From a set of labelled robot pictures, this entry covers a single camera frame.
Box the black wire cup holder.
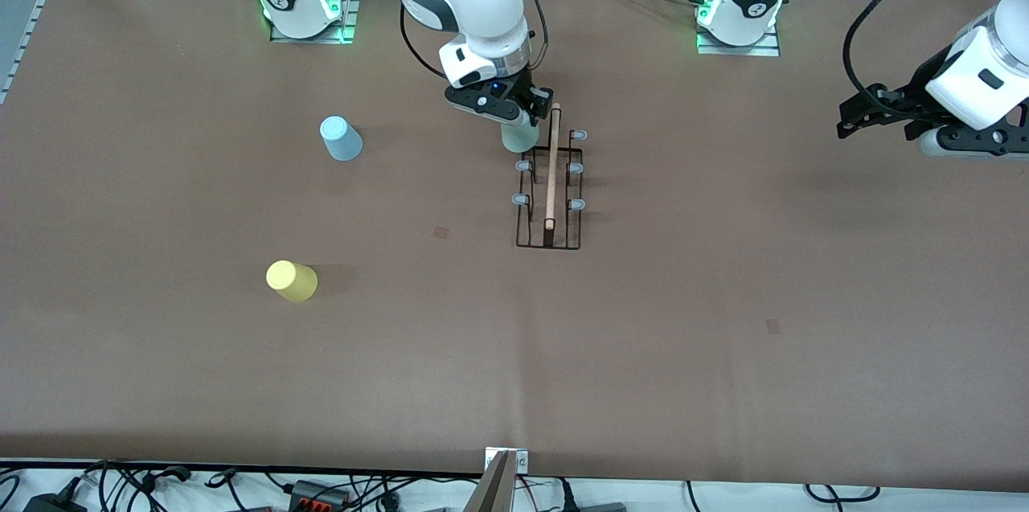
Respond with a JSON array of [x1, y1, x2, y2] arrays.
[[511, 102, 588, 250]]

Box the light blue cup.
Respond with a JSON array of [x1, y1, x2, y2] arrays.
[[319, 116, 364, 162]]

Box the black power adapter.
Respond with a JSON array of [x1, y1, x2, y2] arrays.
[[23, 492, 89, 512]]

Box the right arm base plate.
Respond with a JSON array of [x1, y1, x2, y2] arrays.
[[268, 0, 359, 45]]

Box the silver camera mount bracket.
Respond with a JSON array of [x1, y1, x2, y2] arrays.
[[485, 448, 530, 474]]

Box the pale green cup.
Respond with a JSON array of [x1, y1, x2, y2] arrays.
[[502, 114, 541, 154]]

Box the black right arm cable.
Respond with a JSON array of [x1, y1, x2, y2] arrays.
[[400, 0, 551, 83]]

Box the black box orange connectors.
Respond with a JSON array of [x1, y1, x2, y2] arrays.
[[288, 480, 352, 510]]

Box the looped black floor cable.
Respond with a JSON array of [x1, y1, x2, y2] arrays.
[[804, 484, 881, 506]]

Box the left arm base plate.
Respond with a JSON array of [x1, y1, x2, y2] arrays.
[[695, 26, 782, 58]]

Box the grey camera mount beam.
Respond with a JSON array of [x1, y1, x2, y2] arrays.
[[462, 452, 519, 512]]

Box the yellow cup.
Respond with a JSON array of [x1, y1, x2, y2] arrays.
[[265, 260, 319, 304]]

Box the perforated metal strip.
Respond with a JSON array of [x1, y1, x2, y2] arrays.
[[0, 0, 61, 104]]

